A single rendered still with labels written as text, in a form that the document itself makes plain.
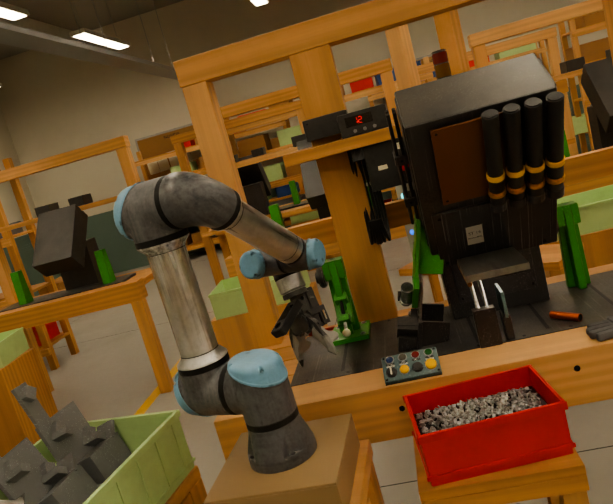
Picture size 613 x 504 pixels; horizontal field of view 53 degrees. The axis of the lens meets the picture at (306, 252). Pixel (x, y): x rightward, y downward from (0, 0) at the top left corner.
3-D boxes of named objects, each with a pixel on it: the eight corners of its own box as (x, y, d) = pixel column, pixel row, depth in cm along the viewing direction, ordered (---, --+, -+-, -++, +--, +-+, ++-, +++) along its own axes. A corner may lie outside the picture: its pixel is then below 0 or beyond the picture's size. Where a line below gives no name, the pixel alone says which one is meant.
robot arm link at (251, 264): (269, 245, 153) (291, 242, 163) (233, 252, 159) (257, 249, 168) (275, 276, 153) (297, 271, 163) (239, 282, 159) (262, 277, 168)
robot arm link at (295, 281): (286, 275, 164) (269, 285, 170) (292, 291, 164) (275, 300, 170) (305, 269, 169) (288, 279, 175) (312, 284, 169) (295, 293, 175)
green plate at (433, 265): (442, 292, 177) (446, 220, 172) (413, 291, 178) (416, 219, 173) (439, 282, 188) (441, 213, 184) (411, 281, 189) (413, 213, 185)
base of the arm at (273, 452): (304, 471, 124) (290, 427, 123) (239, 476, 130) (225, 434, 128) (325, 432, 138) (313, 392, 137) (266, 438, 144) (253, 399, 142)
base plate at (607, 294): (692, 310, 161) (691, 303, 161) (291, 392, 179) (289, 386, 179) (629, 272, 202) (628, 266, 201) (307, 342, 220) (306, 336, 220)
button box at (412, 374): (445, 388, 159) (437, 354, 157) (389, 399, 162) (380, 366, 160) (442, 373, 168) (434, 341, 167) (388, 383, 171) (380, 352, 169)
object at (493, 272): (531, 273, 155) (529, 261, 155) (467, 287, 158) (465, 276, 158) (502, 243, 193) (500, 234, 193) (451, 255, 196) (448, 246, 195)
